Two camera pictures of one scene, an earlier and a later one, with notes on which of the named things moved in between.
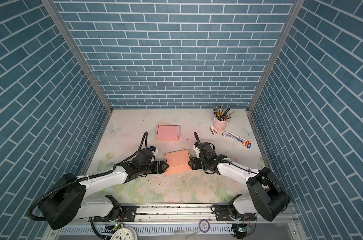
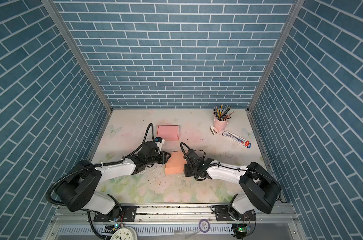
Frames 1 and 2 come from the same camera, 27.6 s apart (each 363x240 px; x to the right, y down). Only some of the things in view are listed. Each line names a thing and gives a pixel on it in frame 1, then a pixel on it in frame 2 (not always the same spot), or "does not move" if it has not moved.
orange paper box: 177,161 does not move
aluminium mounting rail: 194,214 does not move
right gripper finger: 195,163 -> 188,170
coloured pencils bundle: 222,113 does not move
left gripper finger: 160,167 -> 163,157
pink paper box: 168,133 does not move
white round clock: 124,233 does not move
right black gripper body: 205,162 -> 195,170
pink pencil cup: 220,126 does not move
